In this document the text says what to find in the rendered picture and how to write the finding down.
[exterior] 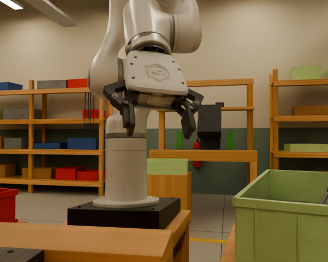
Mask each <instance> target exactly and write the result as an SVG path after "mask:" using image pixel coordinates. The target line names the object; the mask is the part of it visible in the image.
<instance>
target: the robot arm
mask: <svg viewBox="0 0 328 262"><path fill-rule="evenodd" d="M158 3H160V4H162V5H163V6H165V7H166V8H167V9H168V10H169V11H170V12H171V13H172V14H167V13H165V12H162V10H161V7H160V5H159V4H158ZM201 37H202V34H201V22H200V16H199V11H198V6H197V3H196V0H109V22H108V29H107V33H106V36H105V38H104V41H103V43H102V45H101V47H100V49H99V51H98V53H97V54H96V56H95V58H94V60H93V62H92V64H91V66H90V68H89V71H88V74H87V86H88V87H89V90H90V91H91V93H92V94H93V95H95V96H97V97H99V98H105V99H108V100H109V101H110V104H111V105H112V106H113V107H115V108H116V109H117V110H119V112H118V113H115V114H113V115H111V116H110V117H109V118H108V119H107V121H106V127H105V197H104V198H98V199H94V200H93V205H94V206H96V207H102V208H137V207H146V206H152V205H156V204H158V203H159V198H158V197H155V196H147V139H146V129H147V119H148V116H149V113H150V111H151V110H164V111H176V112H177V113H178V114H179V115H180V116H181V117H182V119H181V125H182V130H183V135H184V138H185V139H190V137H191V135H192V133H193V132H194V131H195V130H196V122H195V119H194V114H195V113H196V112H197V110H198V108H199V106H200V104H201V102H202V100H203V98H204V96H203V95H201V94H199V93H197V92H195V91H193V90H191V89H189V88H188V87H187V83H186V80H185V77H184V75H183V72H182V70H181V68H180V66H179V64H178V62H177V61H176V59H175V58H174V57H173V56H172V53H174V54H188V53H192V52H194V51H196V50H197V49H198V48H199V46H200V43H201ZM123 46H125V48H124V51H125V53H126V56H127V58H126V59H123V58H119V57H118V53H119V51H120V49H121V48H122V47H123ZM187 99H189V100H191V101H192V103H191V102H189V101H188V100H187ZM182 105H183V106H184V107H185V108H186V109H183V108H182Z"/></svg>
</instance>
